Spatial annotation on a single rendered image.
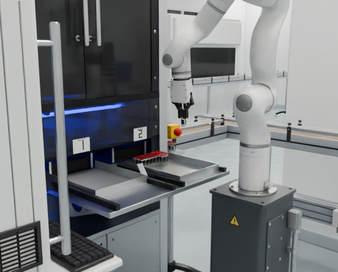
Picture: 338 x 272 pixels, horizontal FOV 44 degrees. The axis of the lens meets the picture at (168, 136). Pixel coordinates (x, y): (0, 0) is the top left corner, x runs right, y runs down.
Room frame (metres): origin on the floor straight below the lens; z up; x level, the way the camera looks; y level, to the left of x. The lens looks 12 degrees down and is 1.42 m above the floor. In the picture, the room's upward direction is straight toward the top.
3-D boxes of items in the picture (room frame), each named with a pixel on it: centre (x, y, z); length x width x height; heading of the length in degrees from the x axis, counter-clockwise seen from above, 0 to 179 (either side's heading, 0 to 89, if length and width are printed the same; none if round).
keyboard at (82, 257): (1.25, 0.35, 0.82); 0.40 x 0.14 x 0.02; 45
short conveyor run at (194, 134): (2.48, -0.10, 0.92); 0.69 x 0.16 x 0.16; 137
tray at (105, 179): (1.66, 0.30, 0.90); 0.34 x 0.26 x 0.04; 47
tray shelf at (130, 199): (1.74, 0.14, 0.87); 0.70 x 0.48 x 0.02; 137
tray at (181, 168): (1.83, -0.01, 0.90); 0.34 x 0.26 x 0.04; 47
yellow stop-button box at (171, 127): (2.17, -0.01, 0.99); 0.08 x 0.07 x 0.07; 47
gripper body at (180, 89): (1.83, -0.06, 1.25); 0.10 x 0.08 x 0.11; 48
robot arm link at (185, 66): (1.82, -0.05, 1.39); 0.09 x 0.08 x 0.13; 150
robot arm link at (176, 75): (1.83, -0.05, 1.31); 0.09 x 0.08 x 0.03; 48
